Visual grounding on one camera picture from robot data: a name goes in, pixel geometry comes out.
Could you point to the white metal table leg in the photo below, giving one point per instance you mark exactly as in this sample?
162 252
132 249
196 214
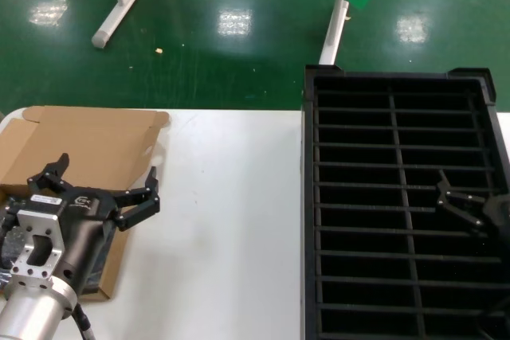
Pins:
332 37
115 17

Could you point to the black slotted plastic container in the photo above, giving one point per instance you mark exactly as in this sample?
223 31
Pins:
358 186

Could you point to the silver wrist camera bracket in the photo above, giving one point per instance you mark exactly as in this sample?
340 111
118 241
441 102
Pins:
26 222

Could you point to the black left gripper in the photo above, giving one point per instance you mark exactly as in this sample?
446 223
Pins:
87 212

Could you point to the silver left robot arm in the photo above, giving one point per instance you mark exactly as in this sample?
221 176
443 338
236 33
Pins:
28 308

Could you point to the open brown cardboard box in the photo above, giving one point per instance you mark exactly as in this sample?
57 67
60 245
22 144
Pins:
87 137

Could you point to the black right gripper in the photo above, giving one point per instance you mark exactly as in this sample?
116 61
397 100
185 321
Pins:
500 214

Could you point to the silver bagged graphics cards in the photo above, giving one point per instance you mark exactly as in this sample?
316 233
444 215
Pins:
97 268

